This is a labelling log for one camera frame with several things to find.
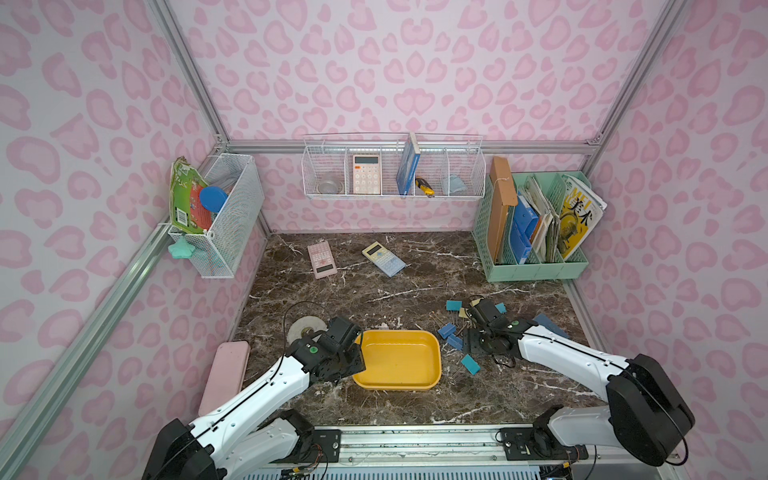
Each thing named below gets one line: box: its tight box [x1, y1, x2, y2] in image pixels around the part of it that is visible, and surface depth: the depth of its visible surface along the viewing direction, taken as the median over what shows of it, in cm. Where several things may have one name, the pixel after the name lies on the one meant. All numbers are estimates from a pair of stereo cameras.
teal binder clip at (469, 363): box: [461, 354, 481, 375], surface depth 87 cm
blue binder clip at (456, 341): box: [447, 334, 463, 350], surface depth 92 cm
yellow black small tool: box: [415, 178, 435, 198], surface depth 94 cm
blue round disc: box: [199, 186, 229, 213], surface depth 77 cm
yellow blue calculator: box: [361, 241, 407, 277], surface depth 112 cm
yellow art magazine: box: [559, 174, 607, 261], surface depth 100 cm
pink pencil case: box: [198, 340, 251, 416], surface depth 88 cm
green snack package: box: [170, 156, 213, 233], surface depth 72 cm
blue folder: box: [511, 192, 539, 265], surface depth 99 cm
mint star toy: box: [168, 235, 195, 259], surface depth 64 cm
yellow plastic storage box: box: [352, 330, 442, 390], surface depth 89 cm
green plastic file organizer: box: [471, 171, 607, 283], surface depth 102 cm
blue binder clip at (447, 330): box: [438, 323, 457, 339], surface depth 94 cm
